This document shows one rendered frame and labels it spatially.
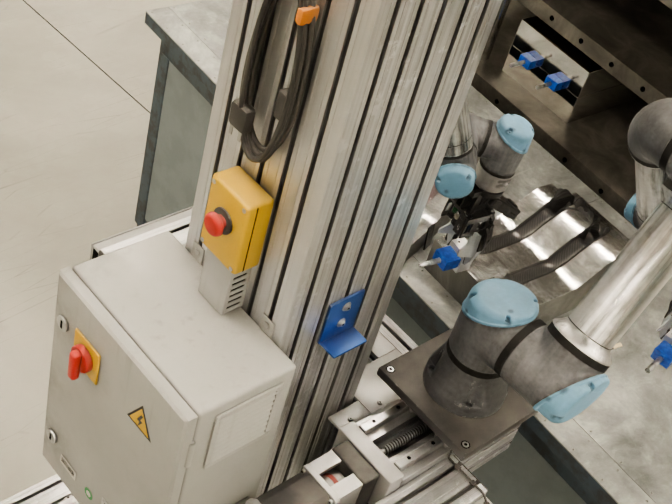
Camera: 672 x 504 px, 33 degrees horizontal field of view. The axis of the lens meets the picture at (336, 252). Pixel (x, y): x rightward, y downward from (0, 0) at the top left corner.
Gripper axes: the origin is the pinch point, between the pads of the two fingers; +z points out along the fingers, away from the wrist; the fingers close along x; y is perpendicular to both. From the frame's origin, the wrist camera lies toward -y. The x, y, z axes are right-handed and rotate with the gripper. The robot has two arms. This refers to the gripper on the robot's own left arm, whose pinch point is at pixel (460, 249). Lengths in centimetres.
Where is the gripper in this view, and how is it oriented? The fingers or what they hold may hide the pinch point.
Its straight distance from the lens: 244.9
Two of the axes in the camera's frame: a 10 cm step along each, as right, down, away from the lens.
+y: -8.1, 1.9, -5.5
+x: 5.1, 7.0, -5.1
